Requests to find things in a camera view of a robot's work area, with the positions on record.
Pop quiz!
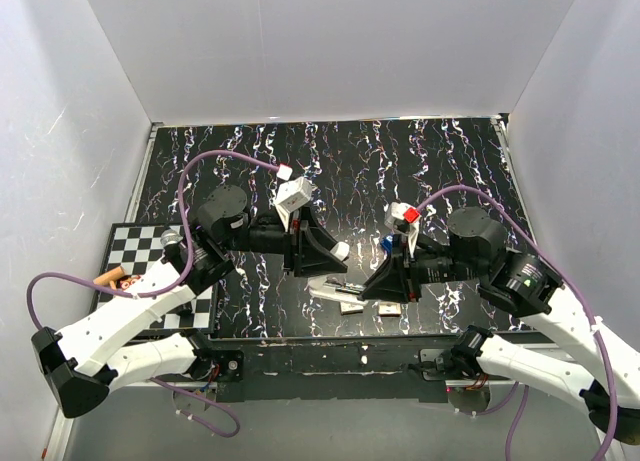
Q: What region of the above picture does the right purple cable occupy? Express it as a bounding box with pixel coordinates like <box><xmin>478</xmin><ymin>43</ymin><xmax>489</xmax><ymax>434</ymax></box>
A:
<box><xmin>414</xmin><ymin>184</ymin><xmax>621</xmax><ymax>461</ymax></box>

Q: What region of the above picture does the wooden toy hammer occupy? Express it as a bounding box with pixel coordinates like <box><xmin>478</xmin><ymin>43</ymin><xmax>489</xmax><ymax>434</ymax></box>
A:
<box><xmin>93</xmin><ymin>266</ymin><xmax>125</xmax><ymax>288</ymax></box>

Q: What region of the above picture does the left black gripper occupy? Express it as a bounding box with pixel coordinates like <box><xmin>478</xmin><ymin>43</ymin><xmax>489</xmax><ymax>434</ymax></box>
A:
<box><xmin>223</xmin><ymin>200</ymin><xmax>349</xmax><ymax>274</ymax></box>

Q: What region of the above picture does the blue black stapler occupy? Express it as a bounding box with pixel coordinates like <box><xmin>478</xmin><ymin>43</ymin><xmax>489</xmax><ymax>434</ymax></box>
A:
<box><xmin>379</xmin><ymin>234</ymin><xmax>402</xmax><ymax>255</ymax></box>

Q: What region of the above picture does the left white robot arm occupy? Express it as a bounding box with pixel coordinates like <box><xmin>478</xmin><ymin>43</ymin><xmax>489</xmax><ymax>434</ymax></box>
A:
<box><xmin>31</xmin><ymin>178</ymin><xmax>349</xmax><ymax>418</ymax></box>

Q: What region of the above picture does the black white checkerboard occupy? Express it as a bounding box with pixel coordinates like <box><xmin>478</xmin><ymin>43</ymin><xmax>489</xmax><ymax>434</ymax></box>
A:
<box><xmin>99</xmin><ymin>223</ymin><xmax>218</xmax><ymax>342</ymax></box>

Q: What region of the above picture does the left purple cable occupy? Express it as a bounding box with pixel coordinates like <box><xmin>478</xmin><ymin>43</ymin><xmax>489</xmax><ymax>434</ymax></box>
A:
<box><xmin>25</xmin><ymin>149</ymin><xmax>294</xmax><ymax>437</ymax></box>

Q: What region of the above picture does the white plastic stick tool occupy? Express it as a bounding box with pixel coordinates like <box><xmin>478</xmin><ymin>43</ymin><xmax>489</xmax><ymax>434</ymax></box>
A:
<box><xmin>307</xmin><ymin>275</ymin><xmax>368</xmax><ymax>307</ymax></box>

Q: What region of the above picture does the red owl toy block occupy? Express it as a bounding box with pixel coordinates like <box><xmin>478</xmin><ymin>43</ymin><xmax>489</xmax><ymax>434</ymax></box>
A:
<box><xmin>117</xmin><ymin>275</ymin><xmax>141</xmax><ymax>291</ymax></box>

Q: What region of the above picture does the silver metal knob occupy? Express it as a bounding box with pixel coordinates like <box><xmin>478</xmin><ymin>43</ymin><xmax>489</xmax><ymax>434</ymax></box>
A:
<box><xmin>160</xmin><ymin>229</ymin><xmax>182</xmax><ymax>248</ymax></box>

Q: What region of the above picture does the white staple box left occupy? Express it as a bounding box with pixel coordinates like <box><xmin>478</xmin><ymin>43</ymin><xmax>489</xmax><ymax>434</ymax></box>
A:
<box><xmin>339</xmin><ymin>302</ymin><xmax>364</xmax><ymax>315</ymax></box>

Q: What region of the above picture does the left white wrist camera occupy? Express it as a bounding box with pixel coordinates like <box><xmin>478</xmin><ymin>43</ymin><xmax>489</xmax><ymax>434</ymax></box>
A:
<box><xmin>274</xmin><ymin>164</ymin><xmax>315</xmax><ymax>231</ymax></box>

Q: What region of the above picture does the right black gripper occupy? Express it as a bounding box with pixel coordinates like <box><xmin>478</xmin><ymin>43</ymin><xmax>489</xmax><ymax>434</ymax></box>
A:
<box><xmin>360</xmin><ymin>233</ymin><xmax>483</xmax><ymax>304</ymax></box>

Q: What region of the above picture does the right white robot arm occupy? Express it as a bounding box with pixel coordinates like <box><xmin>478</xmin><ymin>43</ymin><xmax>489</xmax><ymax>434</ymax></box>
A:
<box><xmin>359</xmin><ymin>207</ymin><xmax>639</xmax><ymax>445</ymax></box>

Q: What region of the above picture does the purple cable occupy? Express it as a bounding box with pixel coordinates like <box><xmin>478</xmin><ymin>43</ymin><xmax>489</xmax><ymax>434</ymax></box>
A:
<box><xmin>414</xmin><ymin>184</ymin><xmax>621</xmax><ymax>461</ymax></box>
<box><xmin>25</xmin><ymin>149</ymin><xmax>294</xmax><ymax>437</ymax></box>

